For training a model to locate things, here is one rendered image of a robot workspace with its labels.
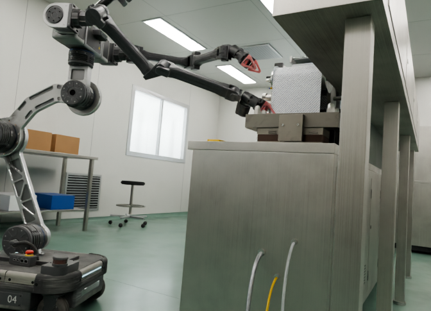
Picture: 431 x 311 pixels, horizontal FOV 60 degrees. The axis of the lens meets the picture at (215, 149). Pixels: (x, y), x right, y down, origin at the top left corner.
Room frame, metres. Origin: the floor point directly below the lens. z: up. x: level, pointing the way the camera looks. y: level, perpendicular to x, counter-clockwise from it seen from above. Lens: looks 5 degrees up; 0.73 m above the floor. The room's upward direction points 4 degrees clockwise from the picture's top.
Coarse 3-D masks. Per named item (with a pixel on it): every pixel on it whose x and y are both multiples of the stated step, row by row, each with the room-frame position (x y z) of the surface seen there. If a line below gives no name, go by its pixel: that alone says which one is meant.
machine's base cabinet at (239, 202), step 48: (192, 192) 1.67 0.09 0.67; (240, 192) 1.55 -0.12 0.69; (288, 192) 1.45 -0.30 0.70; (336, 192) 1.40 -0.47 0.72; (192, 240) 1.66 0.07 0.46; (240, 240) 1.54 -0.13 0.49; (288, 240) 1.44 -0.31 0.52; (192, 288) 1.65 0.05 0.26; (240, 288) 1.54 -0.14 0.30; (288, 288) 1.43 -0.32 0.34
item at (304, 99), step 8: (280, 88) 1.75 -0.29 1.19; (288, 88) 1.73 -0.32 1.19; (296, 88) 1.71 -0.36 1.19; (304, 88) 1.69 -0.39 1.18; (312, 88) 1.67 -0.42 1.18; (320, 88) 1.65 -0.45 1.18; (272, 96) 1.77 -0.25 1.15; (280, 96) 1.75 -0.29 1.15; (288, 96) 1.73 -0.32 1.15; (296, 96) 1.71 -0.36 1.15; (304, 96) 1.69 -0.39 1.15; (312, 96) 1.67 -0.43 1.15; (320, 96) 1.65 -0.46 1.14; (272, 104) 1.77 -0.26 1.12; (280, 104) 1.75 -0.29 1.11; (288, 104) 1.73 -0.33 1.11; (296, 104) 1.71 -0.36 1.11; (304, 104) 1.69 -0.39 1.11; (312, 104) 1.67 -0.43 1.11; (272, 112) 1.76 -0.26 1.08; (280, 112) 1.74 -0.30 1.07; (288, 112) 1.72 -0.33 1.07; (296, 112) 1.70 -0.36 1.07; (304, 112) 1.69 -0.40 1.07
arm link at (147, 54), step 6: (138, 48) 2.16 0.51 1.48; (144, 54) 2.19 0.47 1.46; (150, 54) 2.21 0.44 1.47; (156, 54) 2.23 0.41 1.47; (126, 60) 2.17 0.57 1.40; (150, 60) 2.24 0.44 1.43; (156, 60) 2.24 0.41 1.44; (168, 60) 2.27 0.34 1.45; (174, 60) 2.29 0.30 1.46; (180, 60) 2.30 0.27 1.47; (186, 60) 2.32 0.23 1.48; (192, 60) 2.28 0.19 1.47; (186, 66) 2.33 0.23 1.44; (192, 66) 2.28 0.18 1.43
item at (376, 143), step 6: (372, 126) 2.20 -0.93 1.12; (372, 132) 2.21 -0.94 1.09; (378, 132) 2.48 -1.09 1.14; (372, 138) 2.22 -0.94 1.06; (378, 138) 2.49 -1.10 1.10; (372, 144) 2.23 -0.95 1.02; (378, 144) 2.50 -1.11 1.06; (372, 150) 2.24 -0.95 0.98; (378, 150) 2.52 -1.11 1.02; (372, 156) 2.25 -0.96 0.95; (378, 156) 2.53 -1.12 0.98; (372, 162) 2.26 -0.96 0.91; (378, 162) 2.54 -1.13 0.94
